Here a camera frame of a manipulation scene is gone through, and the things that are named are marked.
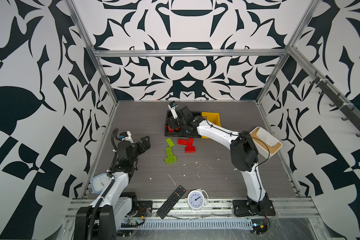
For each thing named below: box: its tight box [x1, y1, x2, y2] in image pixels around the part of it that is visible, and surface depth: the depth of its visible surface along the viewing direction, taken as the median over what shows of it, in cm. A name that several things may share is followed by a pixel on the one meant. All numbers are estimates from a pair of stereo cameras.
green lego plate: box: [165, 137, 175, 147], surface depth 99 cm
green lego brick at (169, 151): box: [165, 146, 173, 157], surface depth 94 cm
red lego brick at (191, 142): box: [187, 137, 194, 147], surface depth 99 cm
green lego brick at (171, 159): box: [165, 155, 178, 165], surface depth 91 cm
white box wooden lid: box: [249, 126, 283, 159], surface depth 94 cm
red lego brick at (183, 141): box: [177, 138, 190, 146], surface depth 98 cm
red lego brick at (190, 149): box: [185, 146, 196, 154], surface depth 95 cm
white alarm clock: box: [187, 188, 209, 212], surface depth 76 cm
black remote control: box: [156, 185, 187, 220], surface depth 77 cm
